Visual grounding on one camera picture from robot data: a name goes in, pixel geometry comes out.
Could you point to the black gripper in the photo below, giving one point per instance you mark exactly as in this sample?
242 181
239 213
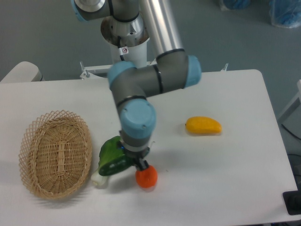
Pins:
137 154

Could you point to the green cucumber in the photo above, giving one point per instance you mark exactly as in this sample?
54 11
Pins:
116 166

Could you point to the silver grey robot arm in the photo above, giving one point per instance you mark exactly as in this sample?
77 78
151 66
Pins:
130 85

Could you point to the woven wicker basket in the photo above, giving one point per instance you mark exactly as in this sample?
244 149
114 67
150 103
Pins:
55 155

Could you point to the orange tangerine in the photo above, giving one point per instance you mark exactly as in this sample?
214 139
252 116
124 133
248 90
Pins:
146 178

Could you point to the green bok choy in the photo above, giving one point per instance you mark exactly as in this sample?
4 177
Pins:
109 151

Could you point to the yellow mango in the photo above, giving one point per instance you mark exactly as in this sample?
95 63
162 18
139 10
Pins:
203 125

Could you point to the white chair armrest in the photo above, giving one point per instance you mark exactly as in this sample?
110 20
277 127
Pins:
23 72

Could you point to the black device at table edge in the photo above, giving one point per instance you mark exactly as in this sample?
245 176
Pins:
292 201

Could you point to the white furniture at right edge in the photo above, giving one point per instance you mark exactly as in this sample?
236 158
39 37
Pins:
292 105

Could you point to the blue plastic bag left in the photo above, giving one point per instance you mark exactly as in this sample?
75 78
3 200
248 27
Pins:
234 4

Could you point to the blue plastic bag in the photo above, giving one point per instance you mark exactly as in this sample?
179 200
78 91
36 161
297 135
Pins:
234 4
285 13

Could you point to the blue plastic bag right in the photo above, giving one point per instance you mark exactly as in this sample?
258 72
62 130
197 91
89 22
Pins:
285 13

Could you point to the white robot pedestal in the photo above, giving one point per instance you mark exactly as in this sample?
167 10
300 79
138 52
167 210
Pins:
128 50

